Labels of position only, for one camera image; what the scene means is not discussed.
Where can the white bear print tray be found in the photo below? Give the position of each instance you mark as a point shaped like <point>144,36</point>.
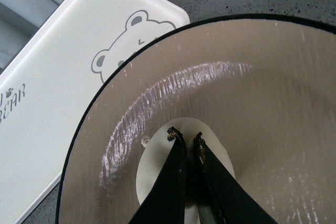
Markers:
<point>48,86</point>

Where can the grey pleated curtain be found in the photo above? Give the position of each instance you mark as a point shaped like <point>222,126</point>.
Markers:
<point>20,20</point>

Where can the tan plate with black rim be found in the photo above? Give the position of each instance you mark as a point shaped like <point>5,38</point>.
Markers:
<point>265,85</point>

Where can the white steamed bun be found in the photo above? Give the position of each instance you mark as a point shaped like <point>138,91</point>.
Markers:
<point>156,151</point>

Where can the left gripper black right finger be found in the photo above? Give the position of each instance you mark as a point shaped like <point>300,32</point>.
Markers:
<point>220,198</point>

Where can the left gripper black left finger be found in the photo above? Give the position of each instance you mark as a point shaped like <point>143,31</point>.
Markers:
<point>165,203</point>

